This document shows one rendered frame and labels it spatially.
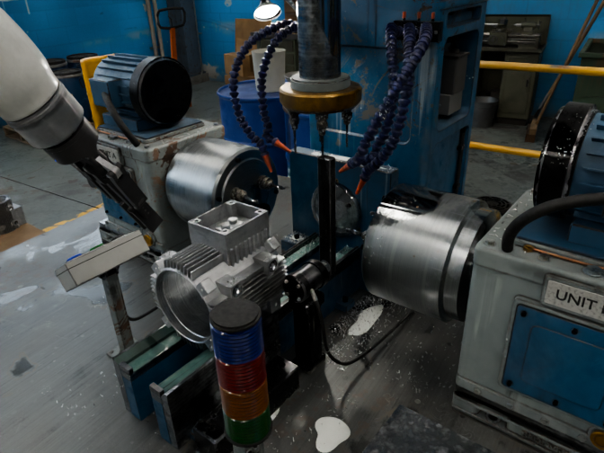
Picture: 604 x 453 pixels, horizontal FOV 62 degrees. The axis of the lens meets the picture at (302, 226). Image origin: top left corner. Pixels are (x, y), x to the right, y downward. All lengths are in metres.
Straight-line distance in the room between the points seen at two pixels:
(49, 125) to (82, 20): 6.75
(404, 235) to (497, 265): 0.19
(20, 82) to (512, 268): 0.74
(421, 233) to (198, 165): 0.61
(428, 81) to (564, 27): 4.92
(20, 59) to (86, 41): 6.80
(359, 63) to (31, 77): 0.79
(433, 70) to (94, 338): 1.00
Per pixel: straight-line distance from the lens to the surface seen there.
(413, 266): 0.95
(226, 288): 0.90
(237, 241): 0.94
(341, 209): 1.26
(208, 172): 1.27
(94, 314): 1.40
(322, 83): 1.07
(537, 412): 1.00
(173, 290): 1.04
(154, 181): 1.40
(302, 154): 1.29
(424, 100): 1.22
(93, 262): 1.07
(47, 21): 7.24
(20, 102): 0.74
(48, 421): 1.16
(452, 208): 0.97
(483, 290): 0.89
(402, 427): 0.87
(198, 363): 0.99
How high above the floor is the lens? 1.57
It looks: 27 degrees down
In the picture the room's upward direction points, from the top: 2 degrees counter-clockwise
